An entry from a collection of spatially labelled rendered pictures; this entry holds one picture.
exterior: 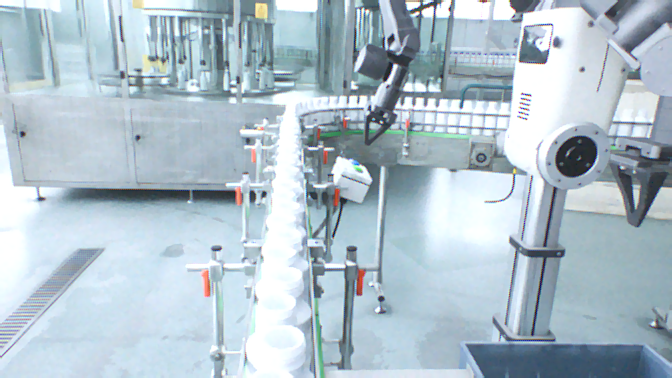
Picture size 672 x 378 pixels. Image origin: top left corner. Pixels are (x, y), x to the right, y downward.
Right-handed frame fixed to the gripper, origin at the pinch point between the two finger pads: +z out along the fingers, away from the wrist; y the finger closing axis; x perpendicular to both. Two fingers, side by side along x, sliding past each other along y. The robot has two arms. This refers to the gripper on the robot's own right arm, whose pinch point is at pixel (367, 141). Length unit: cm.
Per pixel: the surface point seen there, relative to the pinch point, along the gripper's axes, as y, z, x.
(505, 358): 51, 19, 25
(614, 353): 51, 11, 42
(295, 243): 59, 9, -16
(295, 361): 83, 9, -16
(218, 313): 50, 27, -22
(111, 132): -301, 110, -140
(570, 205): -303, 23, 268
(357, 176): 4.0, 8.4, 0.3
